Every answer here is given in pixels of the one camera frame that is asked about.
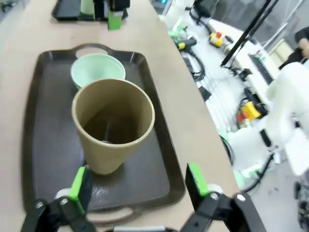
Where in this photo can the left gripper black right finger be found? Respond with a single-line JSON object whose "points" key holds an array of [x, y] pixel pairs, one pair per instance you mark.
{"points": [[195, 188]]}

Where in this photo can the black diagonal stand pole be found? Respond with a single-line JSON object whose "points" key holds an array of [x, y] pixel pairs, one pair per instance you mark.
{"points": [[251, 31]]}

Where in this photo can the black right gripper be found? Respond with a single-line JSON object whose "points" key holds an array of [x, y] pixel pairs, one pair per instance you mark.
{"points": [[119, 4]]}

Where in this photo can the light green plastic cup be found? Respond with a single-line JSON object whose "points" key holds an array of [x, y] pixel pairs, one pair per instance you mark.
{"points": [[87, 6]]}

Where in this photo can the person in black clothing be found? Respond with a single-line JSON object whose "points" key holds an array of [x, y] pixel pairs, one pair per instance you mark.
{"points": [[301, 36]]}

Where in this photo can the black keyboard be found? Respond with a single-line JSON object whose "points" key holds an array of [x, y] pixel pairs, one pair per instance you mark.
{"points": [[262, 68]]}

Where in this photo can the large yellow emergency stop box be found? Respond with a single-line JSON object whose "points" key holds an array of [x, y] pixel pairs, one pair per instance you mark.
{"points": [[249, 112]]}

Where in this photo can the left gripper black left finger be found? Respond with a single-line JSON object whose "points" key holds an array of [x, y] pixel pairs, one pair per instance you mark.
{"points": [[79, 193]]}

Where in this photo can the tan plastic cup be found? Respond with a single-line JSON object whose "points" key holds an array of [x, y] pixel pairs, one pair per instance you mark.
{"points": [[108, 149]]}

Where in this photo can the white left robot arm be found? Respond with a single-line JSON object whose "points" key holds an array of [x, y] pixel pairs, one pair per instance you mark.
{"points": [[289, 101]]}

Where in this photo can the pale mint green bowl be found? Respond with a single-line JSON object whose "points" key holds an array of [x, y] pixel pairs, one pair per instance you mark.
{"points": [[96, 70]]}

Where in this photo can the small yellow emergency stop box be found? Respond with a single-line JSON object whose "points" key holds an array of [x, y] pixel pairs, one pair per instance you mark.
{"points": [[216, 39]]}

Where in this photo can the green and white plastic part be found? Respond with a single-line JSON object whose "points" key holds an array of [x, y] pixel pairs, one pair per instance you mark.
{"points": [[178, 29]]}

